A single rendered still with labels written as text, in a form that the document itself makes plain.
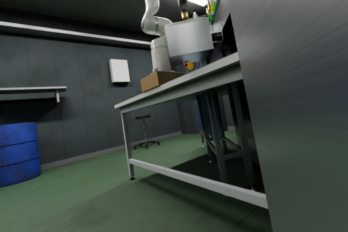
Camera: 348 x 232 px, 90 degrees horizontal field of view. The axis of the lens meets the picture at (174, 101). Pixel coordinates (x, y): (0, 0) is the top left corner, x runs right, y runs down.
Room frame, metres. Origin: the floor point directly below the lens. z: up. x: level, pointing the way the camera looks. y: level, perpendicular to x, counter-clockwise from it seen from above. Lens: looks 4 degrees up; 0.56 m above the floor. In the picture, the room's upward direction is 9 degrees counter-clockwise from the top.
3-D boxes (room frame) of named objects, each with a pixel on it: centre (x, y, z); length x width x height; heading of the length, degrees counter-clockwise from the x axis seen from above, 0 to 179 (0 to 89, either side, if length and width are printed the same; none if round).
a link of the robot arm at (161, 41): (1.21, 0.01, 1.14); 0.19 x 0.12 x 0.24; 119
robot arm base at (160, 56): (1.19, 0.05, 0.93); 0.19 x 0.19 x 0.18
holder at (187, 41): (0.92, -0.16, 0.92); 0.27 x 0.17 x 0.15; 86
